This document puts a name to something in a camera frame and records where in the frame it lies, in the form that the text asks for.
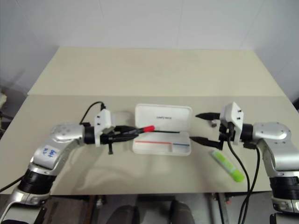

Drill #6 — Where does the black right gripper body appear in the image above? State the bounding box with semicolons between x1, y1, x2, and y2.
211;119;235;150

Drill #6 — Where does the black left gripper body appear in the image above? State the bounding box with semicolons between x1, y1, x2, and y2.
100;126;118;155

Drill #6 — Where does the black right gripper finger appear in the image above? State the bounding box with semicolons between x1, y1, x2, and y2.
190;136;223;150
194;112;221;121

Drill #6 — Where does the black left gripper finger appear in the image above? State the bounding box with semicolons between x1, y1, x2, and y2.
115;125;143;134
114;132;143;143

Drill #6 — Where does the black marker with red cap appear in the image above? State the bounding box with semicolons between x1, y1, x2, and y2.
134;125;156;136

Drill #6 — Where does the green marker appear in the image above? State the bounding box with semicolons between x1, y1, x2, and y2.
211;150;245;183

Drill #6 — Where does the white plastic pencil case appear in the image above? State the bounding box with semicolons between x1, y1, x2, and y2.
132;103;193;157

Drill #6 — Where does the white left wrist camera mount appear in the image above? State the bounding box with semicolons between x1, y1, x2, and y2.
93;109;116;147

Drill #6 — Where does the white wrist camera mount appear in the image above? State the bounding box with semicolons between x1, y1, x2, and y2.
220;102;245;144
93;109;116;147

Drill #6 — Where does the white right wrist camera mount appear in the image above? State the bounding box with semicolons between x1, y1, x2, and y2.
220;102;245;144

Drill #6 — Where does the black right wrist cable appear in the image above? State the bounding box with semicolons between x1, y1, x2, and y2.
227;137;250;224

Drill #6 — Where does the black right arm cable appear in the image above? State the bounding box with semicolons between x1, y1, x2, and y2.
244;142;261;196

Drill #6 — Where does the metal table frame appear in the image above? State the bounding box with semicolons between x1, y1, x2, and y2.
210;192;233;224

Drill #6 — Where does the black cable under left arm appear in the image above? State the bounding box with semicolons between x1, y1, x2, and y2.
0;177;23;191

